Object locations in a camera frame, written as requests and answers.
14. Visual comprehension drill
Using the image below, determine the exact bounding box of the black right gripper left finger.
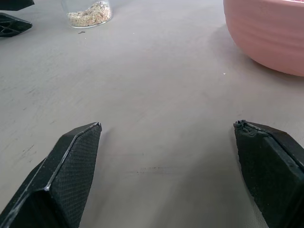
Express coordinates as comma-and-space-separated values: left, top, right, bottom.
0, 122, 103, 228

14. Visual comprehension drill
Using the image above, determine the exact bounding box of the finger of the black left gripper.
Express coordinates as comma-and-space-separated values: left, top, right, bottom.
0, 0, 35, 12
0, 12, 33, 39

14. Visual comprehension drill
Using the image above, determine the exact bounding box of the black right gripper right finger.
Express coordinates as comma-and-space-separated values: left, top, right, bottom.
233, 119, 304, 228

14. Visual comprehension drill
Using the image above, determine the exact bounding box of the clear plastic container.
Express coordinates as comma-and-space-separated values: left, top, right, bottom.
60, 0, 114, 29

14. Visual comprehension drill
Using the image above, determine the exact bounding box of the beige granular powder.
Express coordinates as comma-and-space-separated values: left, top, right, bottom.
66, 1, 112, 28

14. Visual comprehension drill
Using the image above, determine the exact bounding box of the pink ribbed bowl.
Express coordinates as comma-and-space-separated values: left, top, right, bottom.
223, 0, 304, 77

